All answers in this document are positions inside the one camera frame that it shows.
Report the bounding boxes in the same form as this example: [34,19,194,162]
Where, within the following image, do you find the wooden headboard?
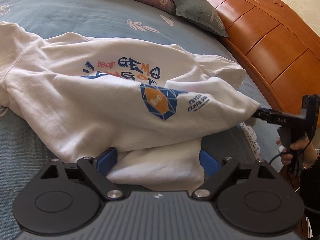
[195,0,320,140]

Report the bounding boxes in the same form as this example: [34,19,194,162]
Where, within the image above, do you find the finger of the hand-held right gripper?
[251,107,273,123]

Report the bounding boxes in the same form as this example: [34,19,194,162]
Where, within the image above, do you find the braided black cable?
[271,152,288,167]

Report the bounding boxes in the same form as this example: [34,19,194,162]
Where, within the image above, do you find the green printed pillow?
[172,0,228,38]

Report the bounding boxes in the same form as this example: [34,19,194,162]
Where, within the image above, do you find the white printed sweatshirt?
[0,21,260,184]

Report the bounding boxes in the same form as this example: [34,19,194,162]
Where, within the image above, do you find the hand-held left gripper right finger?
[191,149,279,202]

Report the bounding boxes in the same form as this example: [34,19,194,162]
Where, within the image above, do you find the person's right hand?
[276,137,320,173]

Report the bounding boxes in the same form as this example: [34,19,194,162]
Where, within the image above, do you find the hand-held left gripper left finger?
[40,147,126,202]

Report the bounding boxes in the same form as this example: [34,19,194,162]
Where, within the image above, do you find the person's right forearm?
[299,155,320,215]

